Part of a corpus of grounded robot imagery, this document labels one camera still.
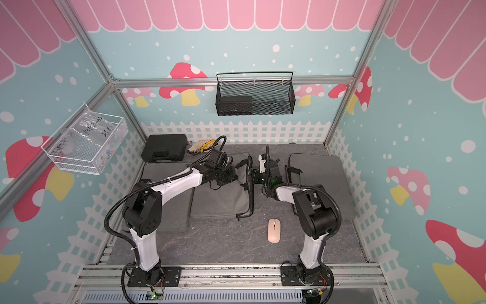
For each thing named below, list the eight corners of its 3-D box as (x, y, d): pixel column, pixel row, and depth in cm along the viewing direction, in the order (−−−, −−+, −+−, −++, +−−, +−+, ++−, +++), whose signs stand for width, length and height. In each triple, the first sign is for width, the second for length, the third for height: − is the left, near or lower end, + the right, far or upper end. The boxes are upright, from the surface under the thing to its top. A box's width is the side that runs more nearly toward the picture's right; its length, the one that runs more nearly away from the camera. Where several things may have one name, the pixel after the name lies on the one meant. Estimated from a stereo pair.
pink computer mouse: (267, 243, 85) (268, 241, 83) (266, 220, 91) (266, 218, 89) (281, 243, 85) (282, 241, 83) (279, 220, 91) (280, 218, 89)
